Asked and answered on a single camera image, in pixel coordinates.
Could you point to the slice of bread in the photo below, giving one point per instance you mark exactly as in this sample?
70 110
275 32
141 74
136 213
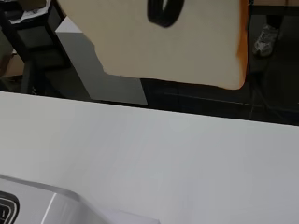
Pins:
174 49

